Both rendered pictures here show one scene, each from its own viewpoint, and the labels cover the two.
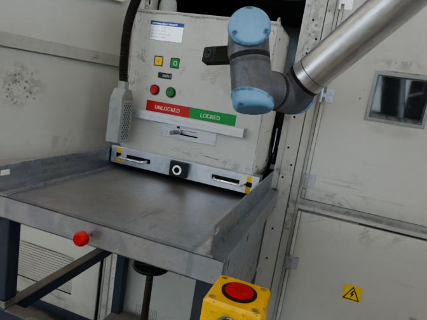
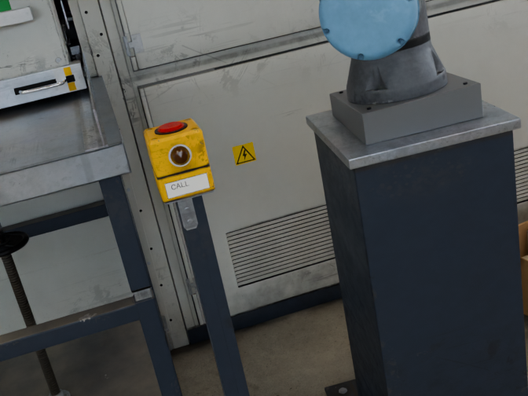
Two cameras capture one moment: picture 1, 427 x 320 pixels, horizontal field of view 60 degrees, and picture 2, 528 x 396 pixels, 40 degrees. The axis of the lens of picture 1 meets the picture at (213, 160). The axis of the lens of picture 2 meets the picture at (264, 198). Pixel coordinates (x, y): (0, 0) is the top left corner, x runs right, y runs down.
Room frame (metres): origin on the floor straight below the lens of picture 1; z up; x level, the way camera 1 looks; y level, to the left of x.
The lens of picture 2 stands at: (-0.50, 0.32, 1.18)
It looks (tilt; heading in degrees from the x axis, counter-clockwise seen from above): 22 degrees down; 332
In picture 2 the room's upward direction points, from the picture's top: 11 degrees counter-clockwise
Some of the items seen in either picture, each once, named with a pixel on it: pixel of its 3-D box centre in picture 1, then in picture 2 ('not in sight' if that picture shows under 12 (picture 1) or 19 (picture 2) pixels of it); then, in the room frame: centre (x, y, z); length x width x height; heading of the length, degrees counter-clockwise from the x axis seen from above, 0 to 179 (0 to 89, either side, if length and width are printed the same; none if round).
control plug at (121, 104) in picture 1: (121, 115); not in sight; (1.22, 0.32, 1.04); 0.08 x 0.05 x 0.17; 163
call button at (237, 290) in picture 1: (238, 294); (171, 130); (0.47, -0.06, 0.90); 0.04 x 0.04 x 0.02
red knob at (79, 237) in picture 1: (84, 237); not in sight; (0.75, 0.25, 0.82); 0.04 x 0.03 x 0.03; 163
